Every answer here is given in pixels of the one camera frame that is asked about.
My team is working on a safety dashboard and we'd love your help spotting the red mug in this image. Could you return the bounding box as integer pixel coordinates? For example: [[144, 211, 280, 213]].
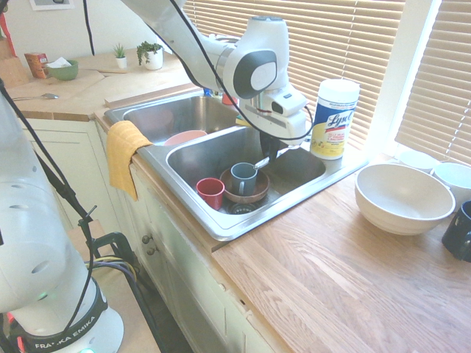
[[196, 177, 226, 212]]

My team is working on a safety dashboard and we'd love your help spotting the white framed wall picture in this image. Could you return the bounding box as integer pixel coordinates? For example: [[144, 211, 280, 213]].
[[28, 0, 76, 12]]

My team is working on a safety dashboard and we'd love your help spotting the wooden window blind narrow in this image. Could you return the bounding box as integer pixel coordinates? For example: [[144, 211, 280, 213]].
[[394, 0, 471, 167]]

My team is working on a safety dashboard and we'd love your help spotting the yellow dish towel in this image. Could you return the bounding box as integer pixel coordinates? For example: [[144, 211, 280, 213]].
[[106, 120, 154, 202]]

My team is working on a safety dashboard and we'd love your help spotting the black hanging cable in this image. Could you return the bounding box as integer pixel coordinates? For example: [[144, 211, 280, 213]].
[[82, 0, 96, 57]]

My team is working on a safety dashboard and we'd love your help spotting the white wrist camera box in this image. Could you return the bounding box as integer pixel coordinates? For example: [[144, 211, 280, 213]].
[[263, 85, 308, 118]]

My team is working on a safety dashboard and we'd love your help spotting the stainless steel double sink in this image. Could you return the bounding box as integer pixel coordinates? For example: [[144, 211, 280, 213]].
[[104, 93, 369, 242]]

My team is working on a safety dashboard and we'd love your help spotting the small white bowl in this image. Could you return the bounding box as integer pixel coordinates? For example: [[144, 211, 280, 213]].
[[396, 149, 439, 174]]

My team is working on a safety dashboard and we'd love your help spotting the leafy plant in white pot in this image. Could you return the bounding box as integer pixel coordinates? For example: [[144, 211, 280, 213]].
[[135, 40, 165, 71]]

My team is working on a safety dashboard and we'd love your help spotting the green bowl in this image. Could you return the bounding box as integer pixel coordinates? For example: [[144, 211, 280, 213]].
[[45, 59, 79, 82]]

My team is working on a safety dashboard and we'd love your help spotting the metal sink drain strainer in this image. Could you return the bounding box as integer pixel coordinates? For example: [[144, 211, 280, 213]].
[[227, 201, 258, 216]]

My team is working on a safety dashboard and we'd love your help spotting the grey ceramic mug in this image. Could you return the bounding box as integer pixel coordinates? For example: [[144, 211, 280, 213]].
[[230, 163, 259, 197]]

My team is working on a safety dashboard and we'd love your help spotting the silver metal spoon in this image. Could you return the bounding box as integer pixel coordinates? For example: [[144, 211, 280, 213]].
[[13, 93, 60, 102]]

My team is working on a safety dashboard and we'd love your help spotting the orange cardboard box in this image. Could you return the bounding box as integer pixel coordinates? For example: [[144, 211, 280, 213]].
[[24, 51, 51, 79]]

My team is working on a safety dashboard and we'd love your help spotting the round wooden bowl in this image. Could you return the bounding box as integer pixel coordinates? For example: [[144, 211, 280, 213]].
[[219, 168, 271, 204]]

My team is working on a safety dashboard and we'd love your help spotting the dark green table clamp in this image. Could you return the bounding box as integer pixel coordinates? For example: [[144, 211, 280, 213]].
[[77, 230, 138, 282]]

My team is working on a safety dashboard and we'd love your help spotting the pink plate in sink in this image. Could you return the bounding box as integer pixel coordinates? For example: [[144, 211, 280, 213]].
[[163, 129, 208, 148]]

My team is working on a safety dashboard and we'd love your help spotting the small spiky potted plant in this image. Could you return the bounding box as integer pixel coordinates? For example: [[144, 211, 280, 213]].
[[112, 43, 129, 70]]

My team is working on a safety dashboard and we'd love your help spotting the wooden window blind wide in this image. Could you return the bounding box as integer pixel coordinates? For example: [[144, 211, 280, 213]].
[[181, 0, 406, 151]]

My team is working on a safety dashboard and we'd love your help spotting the dark navy mug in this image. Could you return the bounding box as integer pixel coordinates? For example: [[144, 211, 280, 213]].
[[441, 200, 471, 263]]

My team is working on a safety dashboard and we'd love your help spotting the white bowl at right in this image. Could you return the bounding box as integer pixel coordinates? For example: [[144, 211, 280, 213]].
[[431, 161, 471, 213]]

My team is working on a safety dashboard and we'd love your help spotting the cream kitchen cabinet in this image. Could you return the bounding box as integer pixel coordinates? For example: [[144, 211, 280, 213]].
[[17, 117, 283, 353]]

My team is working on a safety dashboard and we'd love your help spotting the wooden knife block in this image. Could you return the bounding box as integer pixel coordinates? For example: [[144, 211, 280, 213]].
[[0, 35, 31, 90]]

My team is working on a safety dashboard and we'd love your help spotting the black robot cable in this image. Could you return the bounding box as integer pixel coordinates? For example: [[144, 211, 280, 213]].
[[0, 0, 314, 334]]

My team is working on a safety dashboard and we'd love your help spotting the Lysol wipes canister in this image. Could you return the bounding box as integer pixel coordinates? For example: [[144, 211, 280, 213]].
[[309, 78, 361, 161]]

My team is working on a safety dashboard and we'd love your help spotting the yellow and purple cable bundle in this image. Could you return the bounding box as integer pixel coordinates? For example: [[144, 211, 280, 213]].
[[83, 256, 143, 282]]

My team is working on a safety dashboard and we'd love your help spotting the large cream ceramic bowl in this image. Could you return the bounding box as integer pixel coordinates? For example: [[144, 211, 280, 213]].
[[354, 163, 457, 237]]

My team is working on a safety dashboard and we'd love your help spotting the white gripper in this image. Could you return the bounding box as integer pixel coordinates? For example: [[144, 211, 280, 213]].
[[239, 104, 308, 162]]

